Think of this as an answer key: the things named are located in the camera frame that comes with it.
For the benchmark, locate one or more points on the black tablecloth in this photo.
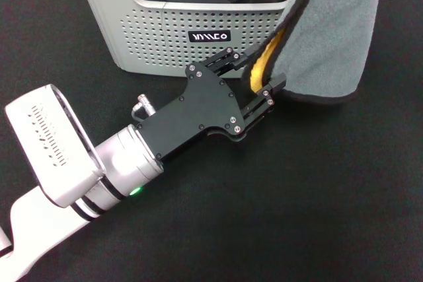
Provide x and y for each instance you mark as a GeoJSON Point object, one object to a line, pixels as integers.
{"type": "Point", "coordinates": [297, 196]}

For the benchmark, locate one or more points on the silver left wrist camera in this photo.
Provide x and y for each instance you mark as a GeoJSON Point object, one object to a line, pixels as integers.
{"type": "Point", "coordinates": [49, 136]}

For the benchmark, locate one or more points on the grey and yellow towel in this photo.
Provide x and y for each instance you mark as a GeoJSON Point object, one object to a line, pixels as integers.
{"type": "Point", "coordinates": [330, 47]}

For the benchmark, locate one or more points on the grey perforated storage box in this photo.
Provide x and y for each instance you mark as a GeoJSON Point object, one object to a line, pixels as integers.
{"type": "Point", "coordinates": [148, 54]}

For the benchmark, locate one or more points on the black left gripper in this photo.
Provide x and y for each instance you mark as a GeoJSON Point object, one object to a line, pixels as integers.
{"type": "Point", "coordinates": [201, 110]}

